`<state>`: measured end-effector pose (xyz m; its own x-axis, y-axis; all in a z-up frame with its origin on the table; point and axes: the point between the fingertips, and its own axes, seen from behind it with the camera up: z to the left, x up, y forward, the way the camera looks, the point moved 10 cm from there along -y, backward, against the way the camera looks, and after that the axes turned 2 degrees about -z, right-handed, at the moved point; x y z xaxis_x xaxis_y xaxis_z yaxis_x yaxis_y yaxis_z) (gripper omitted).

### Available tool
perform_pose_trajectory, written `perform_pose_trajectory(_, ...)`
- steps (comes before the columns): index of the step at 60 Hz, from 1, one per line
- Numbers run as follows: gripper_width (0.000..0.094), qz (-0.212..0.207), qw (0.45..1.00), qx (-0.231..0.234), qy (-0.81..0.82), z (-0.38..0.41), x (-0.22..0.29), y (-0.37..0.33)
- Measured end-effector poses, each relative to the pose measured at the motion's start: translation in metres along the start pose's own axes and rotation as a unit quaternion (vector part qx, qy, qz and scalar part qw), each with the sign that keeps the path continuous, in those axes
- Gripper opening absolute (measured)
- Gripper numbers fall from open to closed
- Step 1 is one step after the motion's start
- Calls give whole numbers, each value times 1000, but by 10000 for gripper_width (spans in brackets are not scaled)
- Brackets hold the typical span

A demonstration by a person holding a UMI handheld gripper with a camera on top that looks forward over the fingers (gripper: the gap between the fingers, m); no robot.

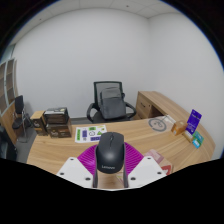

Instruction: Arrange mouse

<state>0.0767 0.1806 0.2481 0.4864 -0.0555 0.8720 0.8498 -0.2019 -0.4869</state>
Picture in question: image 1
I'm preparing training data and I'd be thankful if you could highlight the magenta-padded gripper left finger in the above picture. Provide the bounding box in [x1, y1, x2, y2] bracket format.
[56, 143, 101, 189]

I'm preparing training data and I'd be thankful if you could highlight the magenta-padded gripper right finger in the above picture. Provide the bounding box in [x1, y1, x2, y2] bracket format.
[123, 141, 167, 189]

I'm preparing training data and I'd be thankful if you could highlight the black computer mouse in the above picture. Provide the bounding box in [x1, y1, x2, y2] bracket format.
[94, 131, 126, 174]

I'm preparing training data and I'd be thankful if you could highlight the white sticker sheet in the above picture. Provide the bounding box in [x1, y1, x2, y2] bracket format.
[74, 124, 108, 144]

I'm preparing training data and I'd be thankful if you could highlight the round grey disc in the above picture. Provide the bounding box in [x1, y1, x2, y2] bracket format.
[147, 117, 168, 133]

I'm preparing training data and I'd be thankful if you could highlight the open-lid brown coffee box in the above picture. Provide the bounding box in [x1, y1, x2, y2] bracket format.
[43, 106, 74, 139]

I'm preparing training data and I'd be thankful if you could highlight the small orange box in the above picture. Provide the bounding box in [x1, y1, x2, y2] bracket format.
[171, 120, 189, 137]

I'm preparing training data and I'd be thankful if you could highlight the small tan box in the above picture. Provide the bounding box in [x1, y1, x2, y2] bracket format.
[182, 130, 195, 144]

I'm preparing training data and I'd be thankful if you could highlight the white paper sheet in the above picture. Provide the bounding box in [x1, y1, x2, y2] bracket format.
[162, 114, 176, 125]

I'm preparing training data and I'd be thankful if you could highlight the small blue box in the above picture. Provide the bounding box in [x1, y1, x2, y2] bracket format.
[191, 139, 202, 150]

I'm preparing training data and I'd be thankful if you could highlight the closed brown coffee box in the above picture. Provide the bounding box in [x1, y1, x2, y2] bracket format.
[29, 110, 48, 137]

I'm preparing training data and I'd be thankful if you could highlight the teal green box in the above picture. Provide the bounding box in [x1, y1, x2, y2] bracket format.
[192, 131, 205, 145]

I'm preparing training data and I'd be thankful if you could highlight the wooden side desk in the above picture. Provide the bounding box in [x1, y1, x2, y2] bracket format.
[133, 90, 188, 121]

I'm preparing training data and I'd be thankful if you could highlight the purple standing sign card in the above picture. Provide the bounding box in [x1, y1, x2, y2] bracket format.
[185, 109, 203, 136]

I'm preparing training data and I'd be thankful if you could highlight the black leather chair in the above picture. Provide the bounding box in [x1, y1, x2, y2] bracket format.
[0, 126, 18, 161]

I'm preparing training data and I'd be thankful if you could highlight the grey backpack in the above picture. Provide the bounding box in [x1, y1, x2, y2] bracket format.
[99, 86, 128, 121]

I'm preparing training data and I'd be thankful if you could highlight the black mesh office chair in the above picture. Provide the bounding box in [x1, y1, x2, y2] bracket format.
[86, 80, 138, 124]

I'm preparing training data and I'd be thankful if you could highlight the black visitor chair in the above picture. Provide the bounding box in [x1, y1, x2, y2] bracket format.
[11, 94, 33, 144]

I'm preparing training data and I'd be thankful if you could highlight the wooden shelf unit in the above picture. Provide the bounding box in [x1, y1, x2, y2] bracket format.
[0, 58, 19, 144]

